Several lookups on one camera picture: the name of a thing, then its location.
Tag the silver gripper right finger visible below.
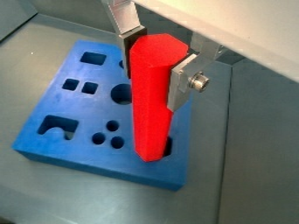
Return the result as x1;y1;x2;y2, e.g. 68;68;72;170
167;32;227;111

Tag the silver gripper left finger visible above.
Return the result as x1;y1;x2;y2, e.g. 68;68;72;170
102;0;147;77

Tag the red hexagonal prism peg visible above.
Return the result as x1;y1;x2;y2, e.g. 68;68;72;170
130;33;188;162

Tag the blue foam shape-sorting block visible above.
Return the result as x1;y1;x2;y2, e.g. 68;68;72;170
13;40;191;191

